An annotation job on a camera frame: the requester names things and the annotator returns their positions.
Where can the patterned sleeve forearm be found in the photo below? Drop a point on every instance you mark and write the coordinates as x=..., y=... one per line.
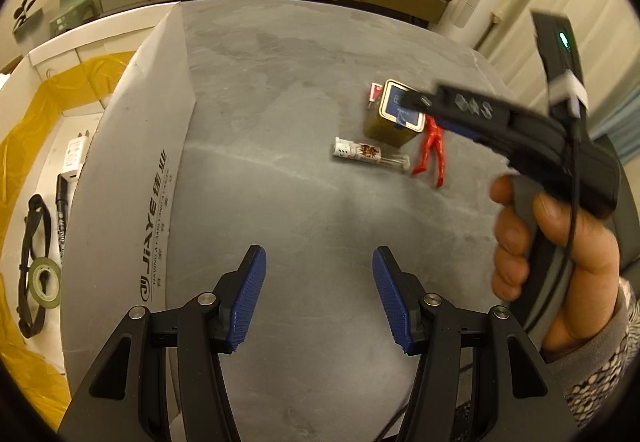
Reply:
x=589, y=375

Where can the black safety goggles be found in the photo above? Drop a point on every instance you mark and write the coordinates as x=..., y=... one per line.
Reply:
x=38, y=219

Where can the gold square tin blue lid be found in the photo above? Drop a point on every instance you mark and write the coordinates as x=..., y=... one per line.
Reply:
x=388, y=121

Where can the white cardboard box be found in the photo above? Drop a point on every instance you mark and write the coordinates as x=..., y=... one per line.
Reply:
x=123, y=84

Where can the white curtain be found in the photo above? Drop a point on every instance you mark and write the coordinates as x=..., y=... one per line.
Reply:
x=606, y=34

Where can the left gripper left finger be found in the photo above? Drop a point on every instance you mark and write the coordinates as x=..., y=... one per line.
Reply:
x=237, y=294

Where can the green tape roll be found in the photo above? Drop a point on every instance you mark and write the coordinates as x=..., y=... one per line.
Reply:
x=44, y=282

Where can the small clear tube bottle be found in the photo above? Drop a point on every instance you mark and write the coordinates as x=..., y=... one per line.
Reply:
x=368, y=153

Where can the white power adapter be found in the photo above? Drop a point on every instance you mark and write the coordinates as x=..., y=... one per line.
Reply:
x=75, y=155

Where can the black marker pen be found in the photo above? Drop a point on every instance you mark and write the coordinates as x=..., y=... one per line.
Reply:
x=61, y=205

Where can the person's right hand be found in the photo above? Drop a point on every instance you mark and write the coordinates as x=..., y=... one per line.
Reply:
x=590, y=299

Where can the red white carton box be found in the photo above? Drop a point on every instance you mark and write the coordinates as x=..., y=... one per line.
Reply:
x=374, y=93

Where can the white pot black plant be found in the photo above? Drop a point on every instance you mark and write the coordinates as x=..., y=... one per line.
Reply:
x=30, y=27

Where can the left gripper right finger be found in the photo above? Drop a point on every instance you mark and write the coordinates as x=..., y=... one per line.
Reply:
x=401, y=295

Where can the red plastic figure toy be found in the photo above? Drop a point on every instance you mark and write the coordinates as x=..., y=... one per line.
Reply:
x=432, y=141

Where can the green plastic stool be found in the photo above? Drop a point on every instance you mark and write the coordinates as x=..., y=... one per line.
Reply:
x=72, y=13

